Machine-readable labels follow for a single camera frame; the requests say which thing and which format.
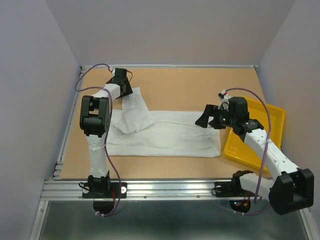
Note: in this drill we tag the aluminium mounting rail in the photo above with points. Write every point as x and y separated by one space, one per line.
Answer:
138 190

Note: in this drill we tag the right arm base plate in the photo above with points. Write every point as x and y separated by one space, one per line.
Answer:
239 199

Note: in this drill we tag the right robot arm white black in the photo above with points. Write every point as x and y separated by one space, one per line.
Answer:
290 188

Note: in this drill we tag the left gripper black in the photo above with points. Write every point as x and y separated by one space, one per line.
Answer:
128 90

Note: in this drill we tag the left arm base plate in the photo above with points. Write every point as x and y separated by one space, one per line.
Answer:
104 202

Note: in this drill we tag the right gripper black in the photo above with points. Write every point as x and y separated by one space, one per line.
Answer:
203 120

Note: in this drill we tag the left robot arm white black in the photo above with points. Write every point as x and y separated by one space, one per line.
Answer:
95 120

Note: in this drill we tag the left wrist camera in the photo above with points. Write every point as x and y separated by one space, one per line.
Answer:
112 71

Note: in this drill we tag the white long sleeve shirt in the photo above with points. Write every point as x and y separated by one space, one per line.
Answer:
137 131

